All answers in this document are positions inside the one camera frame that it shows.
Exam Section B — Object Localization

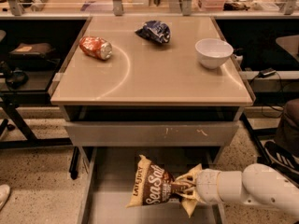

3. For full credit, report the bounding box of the open grey middle drawer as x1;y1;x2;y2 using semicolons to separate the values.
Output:
77;147;227;224

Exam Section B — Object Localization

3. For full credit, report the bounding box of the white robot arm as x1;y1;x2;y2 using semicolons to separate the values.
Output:
175;163;299;220

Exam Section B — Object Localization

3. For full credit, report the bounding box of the white bowl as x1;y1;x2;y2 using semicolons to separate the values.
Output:
195;38;234;69

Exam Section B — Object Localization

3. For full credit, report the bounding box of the orange crushed soda can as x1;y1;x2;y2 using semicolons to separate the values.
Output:
79;36;112;61

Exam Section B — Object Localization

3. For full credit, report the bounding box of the black white sneaker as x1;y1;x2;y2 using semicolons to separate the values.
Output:
264;141;299;175

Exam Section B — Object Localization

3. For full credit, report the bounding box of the black bag on shelf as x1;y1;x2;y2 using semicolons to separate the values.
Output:
9;43;56;60

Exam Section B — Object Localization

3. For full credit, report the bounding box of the white shoe tip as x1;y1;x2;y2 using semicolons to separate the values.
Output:
0;184;10;210

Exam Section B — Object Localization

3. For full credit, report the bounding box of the brown sea salt chip bag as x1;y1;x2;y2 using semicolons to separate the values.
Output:
127;155;186;207

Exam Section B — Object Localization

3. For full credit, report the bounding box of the blue crumpled chip bag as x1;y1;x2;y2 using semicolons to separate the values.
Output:
135;21;171;44

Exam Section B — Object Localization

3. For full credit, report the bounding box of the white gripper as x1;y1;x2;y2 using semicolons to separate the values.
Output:
175;163;221;217

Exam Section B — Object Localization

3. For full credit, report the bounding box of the grey top drawer front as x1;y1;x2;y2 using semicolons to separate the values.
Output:
65;121;238;147

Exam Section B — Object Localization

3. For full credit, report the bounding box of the black power adapter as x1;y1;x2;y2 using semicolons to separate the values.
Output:
258;68;276;77

